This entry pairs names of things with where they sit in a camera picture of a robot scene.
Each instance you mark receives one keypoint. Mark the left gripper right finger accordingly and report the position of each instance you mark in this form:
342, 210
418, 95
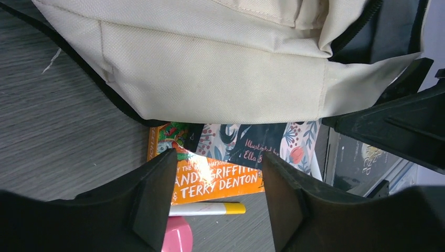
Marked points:
309, 215

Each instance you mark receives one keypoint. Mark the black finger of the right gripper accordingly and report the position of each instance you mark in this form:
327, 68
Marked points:
404, 121

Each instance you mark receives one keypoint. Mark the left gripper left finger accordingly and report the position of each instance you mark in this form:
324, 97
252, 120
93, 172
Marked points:
129, 213

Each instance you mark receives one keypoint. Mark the Little Women floral book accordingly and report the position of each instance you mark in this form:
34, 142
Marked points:
245, 144

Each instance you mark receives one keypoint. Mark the cream canvas backpack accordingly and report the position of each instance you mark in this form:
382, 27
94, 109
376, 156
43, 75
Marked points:
241, 62

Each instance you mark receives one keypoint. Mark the pink eraser block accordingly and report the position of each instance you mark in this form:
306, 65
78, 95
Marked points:
178, 236

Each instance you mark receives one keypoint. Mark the black moon cover book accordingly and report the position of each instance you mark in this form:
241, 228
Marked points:
364, 170

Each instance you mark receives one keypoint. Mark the orange paperback book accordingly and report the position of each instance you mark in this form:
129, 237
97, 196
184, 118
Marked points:
200, 174

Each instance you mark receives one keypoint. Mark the yellow capped white marker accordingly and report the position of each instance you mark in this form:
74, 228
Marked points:
207, 208

